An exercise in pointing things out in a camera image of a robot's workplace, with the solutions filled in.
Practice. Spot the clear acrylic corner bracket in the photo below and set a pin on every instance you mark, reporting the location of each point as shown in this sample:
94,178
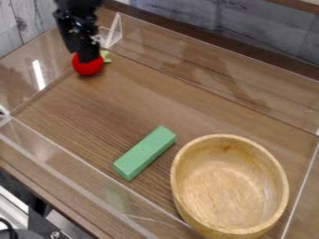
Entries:
110,35

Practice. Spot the clear acrylic tray wall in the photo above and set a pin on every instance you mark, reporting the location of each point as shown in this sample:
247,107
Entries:
66,125

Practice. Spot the green rectangular block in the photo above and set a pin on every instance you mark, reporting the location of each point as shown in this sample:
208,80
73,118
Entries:
132,162

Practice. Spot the wooden bowl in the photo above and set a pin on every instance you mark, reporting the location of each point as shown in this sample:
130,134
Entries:
229,187

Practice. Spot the black metal mount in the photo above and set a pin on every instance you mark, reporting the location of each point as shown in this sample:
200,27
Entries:
41,226

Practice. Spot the red plush strawberry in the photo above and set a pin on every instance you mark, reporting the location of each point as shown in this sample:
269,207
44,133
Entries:
88,69

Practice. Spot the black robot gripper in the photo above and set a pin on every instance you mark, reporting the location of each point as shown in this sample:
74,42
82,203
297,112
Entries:
74,16

